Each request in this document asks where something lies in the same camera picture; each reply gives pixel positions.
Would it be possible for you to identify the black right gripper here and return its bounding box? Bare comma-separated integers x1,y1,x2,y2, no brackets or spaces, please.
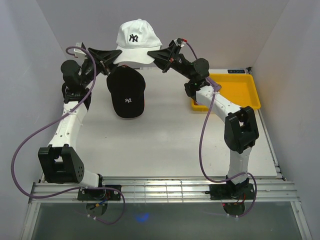
145,44,194,82

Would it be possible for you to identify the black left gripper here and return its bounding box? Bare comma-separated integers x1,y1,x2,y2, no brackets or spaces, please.
80,47,125,88

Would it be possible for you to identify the black baseball cap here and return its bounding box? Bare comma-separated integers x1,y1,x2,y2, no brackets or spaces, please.
106,65,146,119

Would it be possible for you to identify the white baseball cap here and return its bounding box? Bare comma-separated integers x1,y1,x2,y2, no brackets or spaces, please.
113,18,163,65

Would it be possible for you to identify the purple baseball cap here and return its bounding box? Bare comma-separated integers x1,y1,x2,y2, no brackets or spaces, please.
207,77,222,92

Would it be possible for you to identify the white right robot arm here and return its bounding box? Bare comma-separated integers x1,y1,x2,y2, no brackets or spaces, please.
147,44,259,201

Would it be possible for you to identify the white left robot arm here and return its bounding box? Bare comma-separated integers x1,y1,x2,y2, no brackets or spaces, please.
38,47,121,200

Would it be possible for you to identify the yellow plastic bin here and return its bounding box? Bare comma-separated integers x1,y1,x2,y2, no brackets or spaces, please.
191,73,261,112

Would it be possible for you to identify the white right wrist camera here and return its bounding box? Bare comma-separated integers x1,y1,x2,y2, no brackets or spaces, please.
173,38,188,48

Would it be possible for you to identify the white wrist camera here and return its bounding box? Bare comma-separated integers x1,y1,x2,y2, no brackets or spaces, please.
173,38,188,48
73,42,87,59

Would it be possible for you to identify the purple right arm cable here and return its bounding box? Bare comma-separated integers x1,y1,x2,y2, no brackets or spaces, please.
183,41,258,218

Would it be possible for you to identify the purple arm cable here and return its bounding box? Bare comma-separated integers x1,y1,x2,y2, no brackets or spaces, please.
183,41,258,218
11,46,126,224

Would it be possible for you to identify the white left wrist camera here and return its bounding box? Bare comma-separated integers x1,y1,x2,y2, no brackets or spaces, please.
73,42,87,59

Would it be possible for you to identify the aluminium mounting rail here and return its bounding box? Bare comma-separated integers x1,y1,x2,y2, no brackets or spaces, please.
30,177,300,204

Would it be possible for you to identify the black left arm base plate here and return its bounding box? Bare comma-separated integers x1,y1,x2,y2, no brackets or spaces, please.
77,184,122,201

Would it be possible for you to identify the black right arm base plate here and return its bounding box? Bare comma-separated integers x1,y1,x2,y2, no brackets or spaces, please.
205,183,256,200

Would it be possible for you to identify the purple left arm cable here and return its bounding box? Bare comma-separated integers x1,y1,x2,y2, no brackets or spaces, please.
11,46,126,224

